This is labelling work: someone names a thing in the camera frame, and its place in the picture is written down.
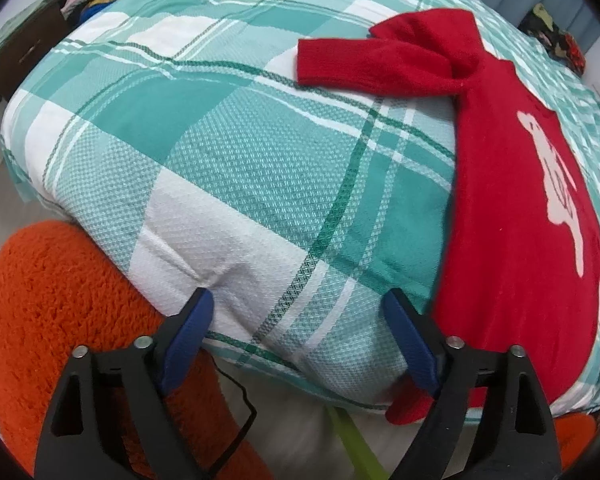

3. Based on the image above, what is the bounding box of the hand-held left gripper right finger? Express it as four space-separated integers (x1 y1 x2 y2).
382 287 563 480

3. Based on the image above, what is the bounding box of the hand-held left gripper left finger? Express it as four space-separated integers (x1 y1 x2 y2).
34 287 216 480

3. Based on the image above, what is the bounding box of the red sweater with white figure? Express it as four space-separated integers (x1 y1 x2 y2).
295 9 600 426

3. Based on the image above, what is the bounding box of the orange fleece garment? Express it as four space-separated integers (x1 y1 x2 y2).
0 220 598 480

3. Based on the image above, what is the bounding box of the green white plaid blanket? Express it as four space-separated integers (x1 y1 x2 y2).
0 0 600 413

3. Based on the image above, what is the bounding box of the camouflage red bundle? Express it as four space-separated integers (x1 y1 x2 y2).
517 2 588 77

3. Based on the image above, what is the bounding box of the blue-grey curtain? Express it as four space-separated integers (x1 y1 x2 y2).
420 0 600 57

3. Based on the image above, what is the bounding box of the black cable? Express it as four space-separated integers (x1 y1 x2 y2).
214 366 259 480

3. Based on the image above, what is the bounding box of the light green strap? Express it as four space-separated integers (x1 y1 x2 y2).
329 406 388 480

